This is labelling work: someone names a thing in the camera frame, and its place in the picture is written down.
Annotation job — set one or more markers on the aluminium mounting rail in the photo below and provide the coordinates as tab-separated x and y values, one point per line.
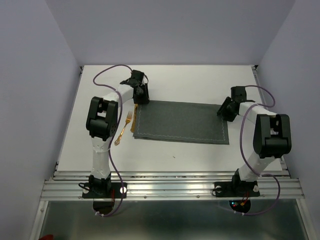
171	186

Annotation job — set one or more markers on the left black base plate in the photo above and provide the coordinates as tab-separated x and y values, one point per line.
116	191

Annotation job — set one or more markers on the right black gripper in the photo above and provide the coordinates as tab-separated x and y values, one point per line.
222	110

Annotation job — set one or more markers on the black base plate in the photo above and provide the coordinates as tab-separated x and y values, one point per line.
116	191
227	189

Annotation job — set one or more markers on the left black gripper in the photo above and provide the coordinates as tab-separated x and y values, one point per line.
145	98

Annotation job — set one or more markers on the gold knife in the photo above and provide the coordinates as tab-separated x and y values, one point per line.
132	129

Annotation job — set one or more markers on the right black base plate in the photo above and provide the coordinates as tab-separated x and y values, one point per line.
227	189

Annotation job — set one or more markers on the grey cloth napkin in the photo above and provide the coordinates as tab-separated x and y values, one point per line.
183	122

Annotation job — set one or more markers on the gold fork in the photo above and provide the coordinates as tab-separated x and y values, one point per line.
127	121

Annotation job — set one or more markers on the red object at corner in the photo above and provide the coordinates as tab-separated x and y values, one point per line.
47	237

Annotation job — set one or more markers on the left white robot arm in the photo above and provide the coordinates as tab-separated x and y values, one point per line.
102	123

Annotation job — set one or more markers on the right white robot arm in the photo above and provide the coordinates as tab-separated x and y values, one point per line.
271	140

